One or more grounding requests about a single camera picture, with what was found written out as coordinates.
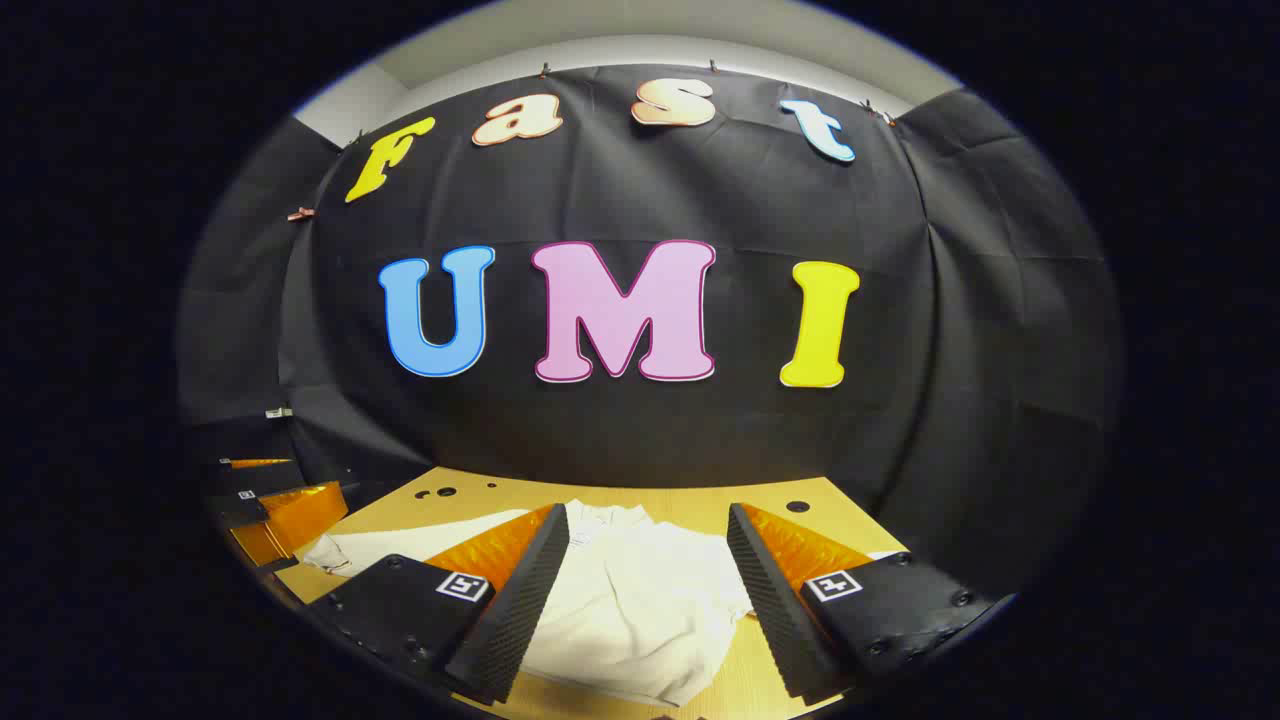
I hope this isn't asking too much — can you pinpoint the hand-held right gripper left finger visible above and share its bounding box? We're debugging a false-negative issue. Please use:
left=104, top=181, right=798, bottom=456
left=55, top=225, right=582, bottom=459
left=305, top=503, right=571, bottom=706

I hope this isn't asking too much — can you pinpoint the black backdrop cloth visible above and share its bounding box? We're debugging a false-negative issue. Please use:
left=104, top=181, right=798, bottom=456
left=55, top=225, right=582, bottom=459
left=175, top=62, right=1126, bottom=601

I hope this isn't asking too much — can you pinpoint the white garment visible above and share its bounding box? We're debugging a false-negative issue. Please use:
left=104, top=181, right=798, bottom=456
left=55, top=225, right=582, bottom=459
left=300, top=500, right=909, bottom=709

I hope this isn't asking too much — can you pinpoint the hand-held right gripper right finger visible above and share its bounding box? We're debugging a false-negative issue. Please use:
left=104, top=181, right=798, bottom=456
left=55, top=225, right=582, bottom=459
left=727, top=503, right=1001, bottom=701

